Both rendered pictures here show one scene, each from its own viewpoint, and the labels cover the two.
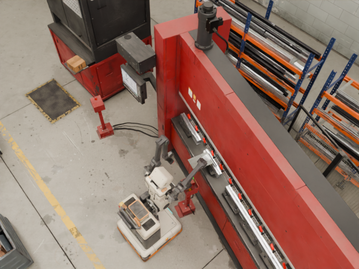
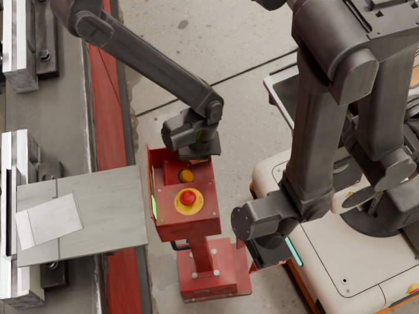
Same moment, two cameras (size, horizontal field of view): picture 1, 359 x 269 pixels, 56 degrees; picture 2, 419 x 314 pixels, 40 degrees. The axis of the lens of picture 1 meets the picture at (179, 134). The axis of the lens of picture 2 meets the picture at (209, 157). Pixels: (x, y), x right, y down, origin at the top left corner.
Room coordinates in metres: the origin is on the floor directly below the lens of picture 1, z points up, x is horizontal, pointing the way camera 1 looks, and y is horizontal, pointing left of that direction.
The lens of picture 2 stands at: (2.45, 0.20, 2.08)
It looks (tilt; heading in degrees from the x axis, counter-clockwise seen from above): 62 degrees down; 207
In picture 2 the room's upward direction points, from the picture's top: 9 degrees counter-clockwise
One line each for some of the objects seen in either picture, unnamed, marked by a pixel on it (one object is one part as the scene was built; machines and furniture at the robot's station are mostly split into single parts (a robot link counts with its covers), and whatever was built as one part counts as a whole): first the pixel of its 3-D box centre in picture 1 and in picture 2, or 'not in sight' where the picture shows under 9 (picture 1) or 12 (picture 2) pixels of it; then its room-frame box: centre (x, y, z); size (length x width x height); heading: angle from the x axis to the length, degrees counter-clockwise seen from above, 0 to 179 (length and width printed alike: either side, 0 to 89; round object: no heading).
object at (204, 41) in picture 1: (211, 28); not in sight; (2.74, -0.27, 2.54); 0.33 x 0.25 x 0.47; 29
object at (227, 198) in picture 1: (230, 203); (46, 31); (1.65, -0.64, 0.89); 0.30 x 0.05 x 0.03; 29
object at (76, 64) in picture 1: (75, 62); not in sight; (3.73, 1.61, 1.04); 0.30 x 0.26 x 0.12; 43
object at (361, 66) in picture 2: (164, 148); (317, 131); (2.05, 0.16, 1.40); 0.11 x 0.06 x 0.43; 43
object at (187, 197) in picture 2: not in sight; (188, 199); (1.97, -0.13, 0.79); 0.04 x 0.04 x 0.04
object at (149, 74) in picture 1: (149, 85); not in sight; (3.23, 0.45, 1.18); 0.40 x 0.24 x 0.07; 29
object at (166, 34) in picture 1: (188, 92); not in sight; (3.15, -0.09, 1.15); 0.85 x 0.25 x 2.30; 119
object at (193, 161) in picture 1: (200, 161); (80, 214); (2.14, -0.28, 1.00); 0.26 x 0.18 x 0.01; 119
